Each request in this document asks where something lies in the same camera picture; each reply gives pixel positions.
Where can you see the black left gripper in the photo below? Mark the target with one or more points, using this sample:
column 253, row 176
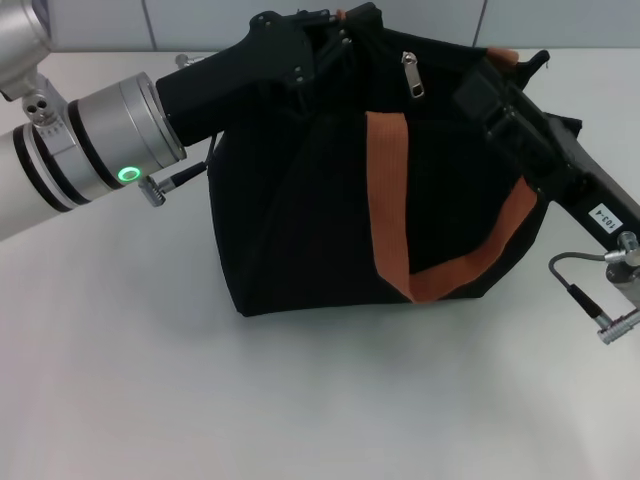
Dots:
column 240, row 75

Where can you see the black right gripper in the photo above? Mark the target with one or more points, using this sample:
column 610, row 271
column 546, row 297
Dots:
column 590, row 190

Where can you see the silver zipper pull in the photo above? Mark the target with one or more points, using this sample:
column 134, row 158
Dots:
column 414, row 77

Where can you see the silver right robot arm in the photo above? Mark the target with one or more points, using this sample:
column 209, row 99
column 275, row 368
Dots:
column 625, row 280

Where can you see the silver metal connector plug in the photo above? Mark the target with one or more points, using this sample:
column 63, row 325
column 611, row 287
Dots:
column 187, row 60

